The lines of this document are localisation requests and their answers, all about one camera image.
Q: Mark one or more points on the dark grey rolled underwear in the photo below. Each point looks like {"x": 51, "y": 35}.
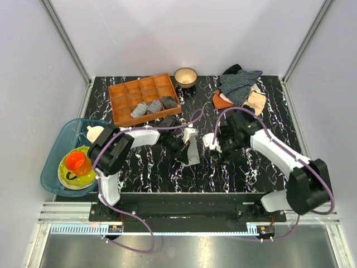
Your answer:
{"x": 169, "y": 102}

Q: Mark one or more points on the yellow-green dotted plate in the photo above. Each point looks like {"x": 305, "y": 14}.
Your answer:
{"x": 79, "y": 182}

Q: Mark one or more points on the beige underwear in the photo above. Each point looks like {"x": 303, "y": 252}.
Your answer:
{"x": 256, "y": 100}

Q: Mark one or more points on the beige bowl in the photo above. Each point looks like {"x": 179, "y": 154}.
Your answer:
{"x": 185, "y": 77}

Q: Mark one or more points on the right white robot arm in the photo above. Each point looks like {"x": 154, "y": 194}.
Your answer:
{"x": 308, "y": 189}

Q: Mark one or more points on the striped rolled underwear left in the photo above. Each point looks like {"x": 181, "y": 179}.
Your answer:
{"x": 140, "y": 110}

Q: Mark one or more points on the blue plastic tub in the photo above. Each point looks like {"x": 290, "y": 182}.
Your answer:
{"x": 72, "y": 136}

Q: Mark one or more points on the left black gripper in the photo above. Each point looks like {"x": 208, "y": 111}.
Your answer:
{"x": 182, "y": 156}

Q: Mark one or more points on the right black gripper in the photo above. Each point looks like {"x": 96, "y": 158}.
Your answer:
{"x": 220, "y": 157}

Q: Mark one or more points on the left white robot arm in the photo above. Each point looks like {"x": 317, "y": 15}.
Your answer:
{"x": 110, "y": 147}

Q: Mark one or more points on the striped rolled underwear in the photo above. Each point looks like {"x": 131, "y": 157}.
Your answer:
{"x": 140, "y": 110}
{"x": 154, "y": 107}

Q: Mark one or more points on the black underwear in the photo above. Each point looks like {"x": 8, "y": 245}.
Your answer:
{"x": 233, "y": 69}

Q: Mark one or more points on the cream mug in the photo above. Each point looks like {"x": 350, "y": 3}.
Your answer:
{"x": 93, "y": 133}

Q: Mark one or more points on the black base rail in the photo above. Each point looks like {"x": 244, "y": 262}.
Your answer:
{"x": 187, "y": 212}

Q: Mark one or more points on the orange cloth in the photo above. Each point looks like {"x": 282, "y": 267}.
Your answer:
{"x": 221, "y": 101}

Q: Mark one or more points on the orange compartment tray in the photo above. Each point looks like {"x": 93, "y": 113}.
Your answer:
{"x": 125, "y": 97}

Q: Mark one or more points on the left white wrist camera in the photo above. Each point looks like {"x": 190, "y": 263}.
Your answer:
{"x": 189, "y": 133}

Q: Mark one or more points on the orange cup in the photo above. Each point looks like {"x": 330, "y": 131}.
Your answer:
{"x": 78, "y": 164}

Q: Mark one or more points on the striped rolled underwear middle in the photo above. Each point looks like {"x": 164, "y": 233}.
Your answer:
{"x": 154, "y": 107}

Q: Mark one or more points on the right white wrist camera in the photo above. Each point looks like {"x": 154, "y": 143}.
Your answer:
{"x": 210, "y": 142}

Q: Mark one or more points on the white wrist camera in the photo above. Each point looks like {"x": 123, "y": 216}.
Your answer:
{"x": 189, "y": 133}
{"x": 210, "y": 142}

